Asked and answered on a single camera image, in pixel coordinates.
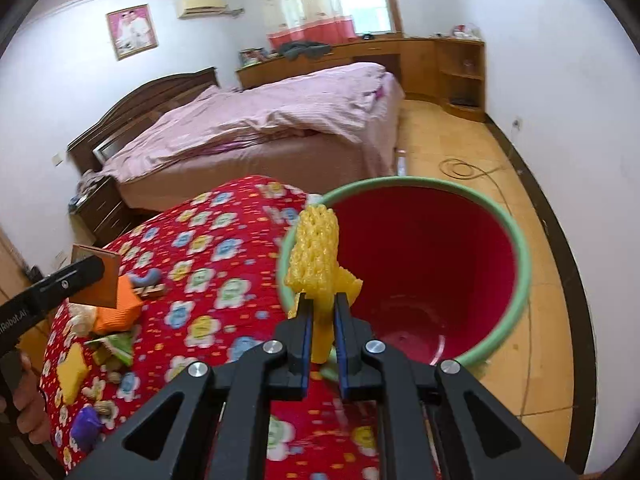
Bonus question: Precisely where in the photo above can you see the yellow foam fruit net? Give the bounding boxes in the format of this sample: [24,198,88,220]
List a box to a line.
[284,204,363,364]

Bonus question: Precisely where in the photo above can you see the brown cardboard piece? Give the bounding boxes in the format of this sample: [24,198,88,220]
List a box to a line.
[70,244,120,309]

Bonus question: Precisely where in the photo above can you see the orange textured plastic bag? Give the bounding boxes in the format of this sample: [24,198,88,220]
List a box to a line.
[92,275,143,335]

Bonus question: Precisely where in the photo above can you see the person's left hand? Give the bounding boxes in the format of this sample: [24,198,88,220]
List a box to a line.
[11,352,50,444]

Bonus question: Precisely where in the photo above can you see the yellow foam piece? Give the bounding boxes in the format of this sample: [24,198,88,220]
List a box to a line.
[56,344,89,405]

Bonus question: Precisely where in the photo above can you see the red bin with green rim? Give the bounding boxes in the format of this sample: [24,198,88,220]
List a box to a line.
[275,174,533,369]

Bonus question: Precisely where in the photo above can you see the green snack wrapper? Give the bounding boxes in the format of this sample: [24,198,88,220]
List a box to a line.
[85,333,134,366]

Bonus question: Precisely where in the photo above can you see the dark wooden nightstand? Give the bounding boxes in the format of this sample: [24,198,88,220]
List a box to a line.
[70,178,134,247]

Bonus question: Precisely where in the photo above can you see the purple wrapper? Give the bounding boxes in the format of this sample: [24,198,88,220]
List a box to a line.
[70,405,102,453]

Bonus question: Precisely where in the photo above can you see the blue grey toy figure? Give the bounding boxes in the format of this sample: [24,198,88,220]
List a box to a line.
[127,268,163,295]

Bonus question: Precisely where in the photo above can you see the red floral smiley quilt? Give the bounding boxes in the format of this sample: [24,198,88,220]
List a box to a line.
[40,176,380,479]

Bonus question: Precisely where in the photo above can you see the clothes on nightstand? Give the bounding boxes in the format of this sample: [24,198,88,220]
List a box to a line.
[68,170,105,211]

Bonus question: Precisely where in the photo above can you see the bed with brown sheet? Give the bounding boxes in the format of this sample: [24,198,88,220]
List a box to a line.
[67,62,407,212]

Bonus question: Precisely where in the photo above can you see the dark wooden headboard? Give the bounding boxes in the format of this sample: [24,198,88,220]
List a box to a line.
[67,67,218,174]

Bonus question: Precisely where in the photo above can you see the pink striped duvet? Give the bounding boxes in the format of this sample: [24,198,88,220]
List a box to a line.
[98,62,396,183]

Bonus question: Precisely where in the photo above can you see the long wooden desk cabinet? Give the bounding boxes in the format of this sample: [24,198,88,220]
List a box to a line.
[236,37,486,122]

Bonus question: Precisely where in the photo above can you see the dark clothes pile on desk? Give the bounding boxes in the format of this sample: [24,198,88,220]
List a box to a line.
[277,40,332,61]

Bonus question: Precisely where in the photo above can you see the framed wedding photo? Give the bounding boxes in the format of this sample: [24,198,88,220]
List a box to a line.
[106,4,157,61]

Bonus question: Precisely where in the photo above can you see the floral curtain with red hem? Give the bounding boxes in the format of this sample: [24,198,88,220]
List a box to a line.
[260,0,356,49]

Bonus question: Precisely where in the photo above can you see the coiled cable on floor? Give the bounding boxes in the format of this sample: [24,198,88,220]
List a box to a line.
[438,156,507,181]

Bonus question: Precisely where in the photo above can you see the wall air conditioner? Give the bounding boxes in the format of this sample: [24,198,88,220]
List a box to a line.
[177,0,230,20]

